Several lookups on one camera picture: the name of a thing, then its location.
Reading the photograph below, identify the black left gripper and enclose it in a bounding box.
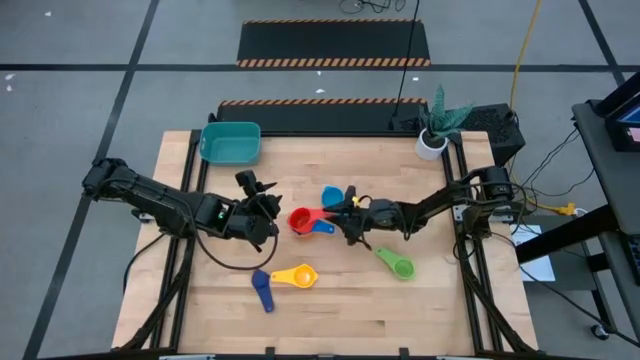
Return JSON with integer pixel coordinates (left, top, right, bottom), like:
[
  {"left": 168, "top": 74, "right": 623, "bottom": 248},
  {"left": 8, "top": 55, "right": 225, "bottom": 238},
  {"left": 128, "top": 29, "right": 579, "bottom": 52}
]
[{"left": 224, "top": 169, "right": 282, "bottom": 247}]

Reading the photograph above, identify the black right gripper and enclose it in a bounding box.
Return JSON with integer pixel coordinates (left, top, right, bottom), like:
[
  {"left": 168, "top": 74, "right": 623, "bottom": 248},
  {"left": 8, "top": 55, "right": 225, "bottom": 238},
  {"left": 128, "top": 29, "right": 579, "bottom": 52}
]
[{"left": 327, "top": 185, "right": 407, "bottom": 247}]

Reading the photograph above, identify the light blue measuring cup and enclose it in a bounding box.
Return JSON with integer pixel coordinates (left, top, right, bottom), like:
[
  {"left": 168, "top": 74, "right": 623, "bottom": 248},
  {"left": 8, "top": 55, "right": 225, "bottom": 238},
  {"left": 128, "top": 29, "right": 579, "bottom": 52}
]
[{"left": 320, "top": 185, "right": 346, "bottom": 209}]

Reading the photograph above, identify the red measuring cup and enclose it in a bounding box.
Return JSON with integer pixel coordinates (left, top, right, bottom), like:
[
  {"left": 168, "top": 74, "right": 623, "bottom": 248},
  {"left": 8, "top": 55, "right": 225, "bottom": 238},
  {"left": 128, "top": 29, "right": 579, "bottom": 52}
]
[{"left": 287, "top": 207, "right": 335, "bottom": 235}]

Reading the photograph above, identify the yellow measuring cup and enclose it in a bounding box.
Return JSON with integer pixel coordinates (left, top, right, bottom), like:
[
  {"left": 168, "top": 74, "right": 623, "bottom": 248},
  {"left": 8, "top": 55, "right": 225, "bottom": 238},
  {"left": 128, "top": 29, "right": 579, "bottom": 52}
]
[{"left": 270, "top": 263, "right": 319, "bottom": 290}]

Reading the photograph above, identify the green measuring cup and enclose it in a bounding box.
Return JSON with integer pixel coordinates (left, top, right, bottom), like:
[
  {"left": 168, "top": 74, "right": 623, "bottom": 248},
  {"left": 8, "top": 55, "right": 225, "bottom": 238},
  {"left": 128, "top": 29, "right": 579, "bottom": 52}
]
[{"left": 374, "top": 246, "right": 416, "bottom": 281}]

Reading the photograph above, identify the dark blue measuring cup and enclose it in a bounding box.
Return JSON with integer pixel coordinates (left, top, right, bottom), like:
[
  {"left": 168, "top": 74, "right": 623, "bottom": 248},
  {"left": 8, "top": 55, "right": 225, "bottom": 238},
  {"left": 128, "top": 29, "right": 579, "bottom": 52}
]
[{"left": 250, "top": 268, "right": 275, "bottom": 314}]

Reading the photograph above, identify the teal plastic basket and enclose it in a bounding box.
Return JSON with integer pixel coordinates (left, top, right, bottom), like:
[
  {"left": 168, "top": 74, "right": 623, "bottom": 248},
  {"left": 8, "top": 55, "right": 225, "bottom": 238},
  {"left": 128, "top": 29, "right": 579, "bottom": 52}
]
[{"left": 199, "top": 121, "right": 262, "bottom": 167}]

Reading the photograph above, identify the black hazard-striped floor mat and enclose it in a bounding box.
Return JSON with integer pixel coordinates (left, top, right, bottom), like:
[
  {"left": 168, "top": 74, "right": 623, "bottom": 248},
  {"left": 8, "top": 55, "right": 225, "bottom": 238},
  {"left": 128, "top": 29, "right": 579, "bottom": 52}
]
[
  {"left": 214, "top": 97, "right": 431, "bottom": 137},
  {"left": 236, "top": 18, "right": 432, "bottom": 69}
]

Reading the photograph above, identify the green plant in white pot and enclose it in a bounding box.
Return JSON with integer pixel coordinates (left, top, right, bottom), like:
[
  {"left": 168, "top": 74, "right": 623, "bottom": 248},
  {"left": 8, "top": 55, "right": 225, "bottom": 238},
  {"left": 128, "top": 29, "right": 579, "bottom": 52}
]
[{"left": 415, "top": 84, "right": 474, "bottom": 162}]

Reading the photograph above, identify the black computer case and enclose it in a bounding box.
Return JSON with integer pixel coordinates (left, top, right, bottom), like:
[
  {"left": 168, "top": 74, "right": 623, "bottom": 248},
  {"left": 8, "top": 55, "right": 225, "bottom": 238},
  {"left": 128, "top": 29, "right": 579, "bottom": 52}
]
[{"left": 457, "top": 103, "right": 527, "bottom": 171}]

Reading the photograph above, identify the white paper sheet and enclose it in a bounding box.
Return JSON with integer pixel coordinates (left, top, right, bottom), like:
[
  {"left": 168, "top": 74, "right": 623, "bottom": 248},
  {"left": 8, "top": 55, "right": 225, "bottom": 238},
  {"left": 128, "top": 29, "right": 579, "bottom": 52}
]
[{"left": 509, "top": 223, "right": 557, "bottom": 284}]

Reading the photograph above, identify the dark grey rolling desk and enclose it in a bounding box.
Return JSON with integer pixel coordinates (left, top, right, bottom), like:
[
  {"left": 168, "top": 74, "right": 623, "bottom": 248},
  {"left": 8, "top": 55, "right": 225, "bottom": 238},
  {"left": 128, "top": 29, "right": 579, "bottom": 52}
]
[{"left": 514, "top": 99, "right": 640, "bottom": 346}]

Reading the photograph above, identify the black laptop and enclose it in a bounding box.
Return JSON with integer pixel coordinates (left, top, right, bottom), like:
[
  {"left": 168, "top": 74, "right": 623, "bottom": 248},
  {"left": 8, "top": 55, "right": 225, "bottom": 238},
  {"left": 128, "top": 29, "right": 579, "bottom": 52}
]
[{"left": 594, "top": 72, "right": 640, "bottom": 154}]

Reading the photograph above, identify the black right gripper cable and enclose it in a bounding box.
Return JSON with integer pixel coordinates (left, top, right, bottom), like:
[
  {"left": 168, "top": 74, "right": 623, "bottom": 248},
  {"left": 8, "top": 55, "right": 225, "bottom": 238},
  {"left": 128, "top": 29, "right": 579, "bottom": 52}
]
[{"left": 349, "top": 193, "right": 376, "bottom": 252}]

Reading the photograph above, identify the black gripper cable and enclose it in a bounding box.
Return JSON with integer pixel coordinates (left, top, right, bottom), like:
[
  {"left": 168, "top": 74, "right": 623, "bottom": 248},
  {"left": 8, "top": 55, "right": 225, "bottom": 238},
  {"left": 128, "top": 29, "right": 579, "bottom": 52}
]
[
  {"left": 349, "top": 193, "right": 376, "bottom": 252},
  {"left": 194, "top": 232, "right": 280, "bottom": 273}
]

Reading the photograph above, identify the black aluminium table frame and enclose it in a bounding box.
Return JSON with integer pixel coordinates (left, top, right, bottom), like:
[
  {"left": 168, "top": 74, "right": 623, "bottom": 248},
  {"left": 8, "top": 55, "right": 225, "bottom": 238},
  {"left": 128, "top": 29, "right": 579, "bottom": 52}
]
[{"left": 112, "top": 128, "right": 541, "bottom": 360}]

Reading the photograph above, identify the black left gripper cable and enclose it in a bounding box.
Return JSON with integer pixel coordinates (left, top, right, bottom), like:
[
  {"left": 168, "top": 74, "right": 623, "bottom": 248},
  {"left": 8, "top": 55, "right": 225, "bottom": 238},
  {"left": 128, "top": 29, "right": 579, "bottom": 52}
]
[{"left": 194, "top": 232, "right": 280, "bottom": 273}]

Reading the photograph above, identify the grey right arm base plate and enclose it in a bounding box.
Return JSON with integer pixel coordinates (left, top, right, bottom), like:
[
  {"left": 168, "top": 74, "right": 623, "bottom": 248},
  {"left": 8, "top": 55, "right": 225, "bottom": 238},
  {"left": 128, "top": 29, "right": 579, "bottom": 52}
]
[{"left": 452, "top": 202, "right": 516, "bottom": 224}]

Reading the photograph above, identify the black left arm base cable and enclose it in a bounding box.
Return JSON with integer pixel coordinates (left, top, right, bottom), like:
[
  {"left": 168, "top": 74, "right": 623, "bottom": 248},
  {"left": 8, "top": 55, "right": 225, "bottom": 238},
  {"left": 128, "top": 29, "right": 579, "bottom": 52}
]
[{"left": 122, "top": 232, "right": 171, "bottom": 296}]

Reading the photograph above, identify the black power cable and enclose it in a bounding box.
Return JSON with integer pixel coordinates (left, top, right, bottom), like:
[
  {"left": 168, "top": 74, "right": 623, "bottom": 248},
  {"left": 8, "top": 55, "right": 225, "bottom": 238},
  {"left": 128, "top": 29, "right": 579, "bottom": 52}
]
[{"left": 394, "top": 0, "right": 421, "bottom": 119}]

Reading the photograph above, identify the coiled black floor cable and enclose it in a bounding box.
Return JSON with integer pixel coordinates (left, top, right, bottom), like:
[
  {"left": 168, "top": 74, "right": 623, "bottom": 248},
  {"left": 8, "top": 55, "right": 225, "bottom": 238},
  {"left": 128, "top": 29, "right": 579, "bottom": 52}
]
[{"left": 339, "top": 0, "right": 407, "bottom": 15}]

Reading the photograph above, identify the black desk cable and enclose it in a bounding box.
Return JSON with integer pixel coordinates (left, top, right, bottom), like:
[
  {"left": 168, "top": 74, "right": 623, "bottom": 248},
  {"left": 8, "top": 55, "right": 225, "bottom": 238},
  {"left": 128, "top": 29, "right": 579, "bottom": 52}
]
[{"left": 502, "top": 127, "right": 581, "bottom": 201}]

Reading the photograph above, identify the yellow extension cable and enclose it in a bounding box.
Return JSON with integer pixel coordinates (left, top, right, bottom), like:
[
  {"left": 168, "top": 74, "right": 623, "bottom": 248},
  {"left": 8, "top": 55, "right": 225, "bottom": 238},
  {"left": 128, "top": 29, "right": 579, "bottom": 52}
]
[{"left": 507, "top": 0, "right": 577, "bottom": 217}]

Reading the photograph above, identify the long black floor cable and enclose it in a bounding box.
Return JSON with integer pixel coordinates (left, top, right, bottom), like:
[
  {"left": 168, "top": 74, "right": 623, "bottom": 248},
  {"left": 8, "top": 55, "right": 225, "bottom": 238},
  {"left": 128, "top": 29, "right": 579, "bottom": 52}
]
[{"left": 519, "top": 264, "right": 640, "bottom": 349}]

